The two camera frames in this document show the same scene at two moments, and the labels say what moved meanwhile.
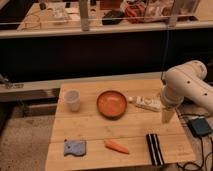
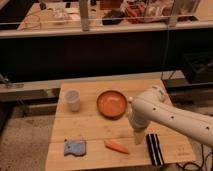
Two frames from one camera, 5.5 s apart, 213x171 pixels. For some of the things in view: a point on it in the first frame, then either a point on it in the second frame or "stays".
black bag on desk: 113,17 stays
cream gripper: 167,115 → 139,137
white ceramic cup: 72,99 stays
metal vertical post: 84,10 stays
